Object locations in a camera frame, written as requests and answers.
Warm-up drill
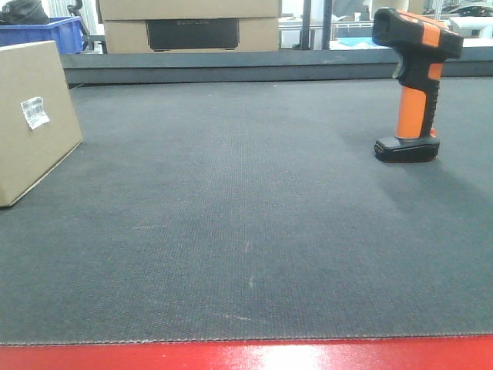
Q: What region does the brown cardboard package with label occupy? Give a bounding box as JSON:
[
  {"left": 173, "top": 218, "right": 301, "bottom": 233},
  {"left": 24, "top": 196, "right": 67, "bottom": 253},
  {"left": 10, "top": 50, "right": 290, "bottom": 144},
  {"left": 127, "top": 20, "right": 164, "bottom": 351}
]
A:
[{"left": 1, "top": 41, "right": 83, "bottom": 207}]

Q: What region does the orange black barcode scanner gun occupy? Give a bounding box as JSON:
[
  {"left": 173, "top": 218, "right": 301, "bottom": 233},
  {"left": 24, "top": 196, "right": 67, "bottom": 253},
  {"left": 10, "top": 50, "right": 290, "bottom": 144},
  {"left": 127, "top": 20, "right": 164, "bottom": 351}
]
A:
[{"left": 372, "top": 7, "right": 464, "bottom": 163}]

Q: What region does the large cardboard box black window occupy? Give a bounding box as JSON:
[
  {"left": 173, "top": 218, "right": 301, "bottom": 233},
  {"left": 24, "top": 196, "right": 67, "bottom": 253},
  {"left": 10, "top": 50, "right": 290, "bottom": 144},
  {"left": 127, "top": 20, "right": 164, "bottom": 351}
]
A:
[{"left": 104, "top": 18, "right": 279, "bottom": 54}]

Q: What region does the upper stacked cardboard box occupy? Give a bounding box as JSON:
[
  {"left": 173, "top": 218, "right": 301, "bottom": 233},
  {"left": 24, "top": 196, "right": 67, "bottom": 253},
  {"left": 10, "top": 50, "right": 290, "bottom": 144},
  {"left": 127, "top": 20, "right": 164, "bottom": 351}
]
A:
[{"left": 98, "top": 0, "right": 279, "bottom": 21}]

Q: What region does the dark grey table mat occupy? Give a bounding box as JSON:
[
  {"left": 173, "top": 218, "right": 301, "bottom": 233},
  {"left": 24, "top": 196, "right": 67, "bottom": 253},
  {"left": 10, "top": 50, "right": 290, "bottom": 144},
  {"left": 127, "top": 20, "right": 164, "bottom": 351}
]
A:
[{"left": 1, "top": 78, "right": 492, "bottom": 345}]

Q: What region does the grey raised conveyor ledge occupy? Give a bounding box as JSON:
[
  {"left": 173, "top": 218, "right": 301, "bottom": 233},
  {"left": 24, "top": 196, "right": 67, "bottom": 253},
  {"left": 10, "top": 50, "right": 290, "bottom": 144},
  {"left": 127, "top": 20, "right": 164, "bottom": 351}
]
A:
[{"left": 59, "top": 46, "right": 493, "bottom": 86}]

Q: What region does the blue bin behind table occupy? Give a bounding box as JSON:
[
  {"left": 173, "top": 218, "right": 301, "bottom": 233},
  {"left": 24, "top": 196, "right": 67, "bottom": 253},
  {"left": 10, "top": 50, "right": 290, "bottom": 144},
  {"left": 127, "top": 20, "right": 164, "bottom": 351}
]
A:
[{"left": 1, "top": 17, "right": 84, "bottom": 55}]

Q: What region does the red metal work table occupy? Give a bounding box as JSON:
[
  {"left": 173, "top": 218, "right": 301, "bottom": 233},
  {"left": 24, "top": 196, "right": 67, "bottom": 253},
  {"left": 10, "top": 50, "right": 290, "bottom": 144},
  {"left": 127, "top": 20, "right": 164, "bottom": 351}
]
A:
[{"left": 1, "top": 335, "right": 492, "bottom": 369}]

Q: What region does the black bag in bin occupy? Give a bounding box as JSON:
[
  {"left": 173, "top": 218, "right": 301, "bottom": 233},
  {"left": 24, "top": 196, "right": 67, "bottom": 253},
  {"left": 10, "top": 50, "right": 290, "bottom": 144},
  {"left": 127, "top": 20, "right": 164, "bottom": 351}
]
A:
[{"left": 1, "top": 0, "right": 50, "bottom": 25}]

